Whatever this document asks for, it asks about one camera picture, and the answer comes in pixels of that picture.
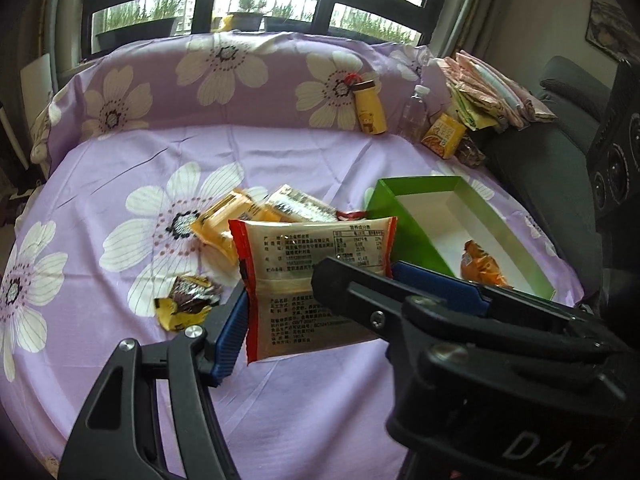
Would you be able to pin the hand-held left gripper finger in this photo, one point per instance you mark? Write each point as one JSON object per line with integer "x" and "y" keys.
{"x": 227, "y": 345}

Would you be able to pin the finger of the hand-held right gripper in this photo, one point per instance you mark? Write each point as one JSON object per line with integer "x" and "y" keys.
{"x": 350, "y": 292}
{"x": 440, "y": 287}

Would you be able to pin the orange crinkled snack packet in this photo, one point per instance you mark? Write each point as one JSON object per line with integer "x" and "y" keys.
{"x": 482, "y": 267}

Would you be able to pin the beige packet with red edges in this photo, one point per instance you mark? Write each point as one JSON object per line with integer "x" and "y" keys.
{"x": 295, "y": 260}

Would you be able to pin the green cardboard box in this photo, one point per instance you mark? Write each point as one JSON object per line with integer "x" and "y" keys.
{"x": 415, "y": 186}

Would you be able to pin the orange bread packet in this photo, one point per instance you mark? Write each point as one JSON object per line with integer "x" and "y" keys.
{"x": 220, "y": 225}

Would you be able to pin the small yellow brown snack packet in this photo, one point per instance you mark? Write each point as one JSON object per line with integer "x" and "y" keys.
{"x": 185, "y": 305}

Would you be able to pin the red white snack packet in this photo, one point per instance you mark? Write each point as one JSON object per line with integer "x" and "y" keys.
{"x": 350, "y": 215}

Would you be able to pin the silver-gold wrapped snack bar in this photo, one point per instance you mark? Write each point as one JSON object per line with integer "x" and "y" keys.
{"x": 300, "y": 205}

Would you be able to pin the dark snack packet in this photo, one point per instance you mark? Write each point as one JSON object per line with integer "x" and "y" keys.
{"x": 471, "y": 152}

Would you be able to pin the yellow drink carton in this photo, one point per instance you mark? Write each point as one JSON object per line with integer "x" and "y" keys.
{"x": 442, "y": 135}

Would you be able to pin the clear plastic bottle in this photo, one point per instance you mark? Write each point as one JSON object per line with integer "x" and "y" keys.
{"x": 414, "y": 117}

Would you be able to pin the green yellow packet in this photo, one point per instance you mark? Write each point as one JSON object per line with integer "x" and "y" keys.
{"x": 467, "y": 107}

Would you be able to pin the yellow bear bottle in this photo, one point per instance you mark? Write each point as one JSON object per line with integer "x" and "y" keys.
{"x": 370, "y": 110}

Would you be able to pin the stack of folded cloths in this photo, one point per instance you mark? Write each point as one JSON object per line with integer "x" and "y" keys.
{"x": 500, "y": 90}

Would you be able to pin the purple floral bed sheet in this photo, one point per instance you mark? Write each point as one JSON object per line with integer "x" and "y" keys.
{"x": 100, "y": 170}

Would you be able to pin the long dark planter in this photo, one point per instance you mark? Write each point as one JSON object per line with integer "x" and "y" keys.
{"x": 289, "y": 24}
{"x": 135, "y": 30}

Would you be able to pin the dark plant pot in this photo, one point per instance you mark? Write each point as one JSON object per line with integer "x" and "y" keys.
{"x": 245, "y": 21}

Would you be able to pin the framed wall picture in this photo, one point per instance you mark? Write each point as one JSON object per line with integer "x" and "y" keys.
{"x": 607, "y": 25}

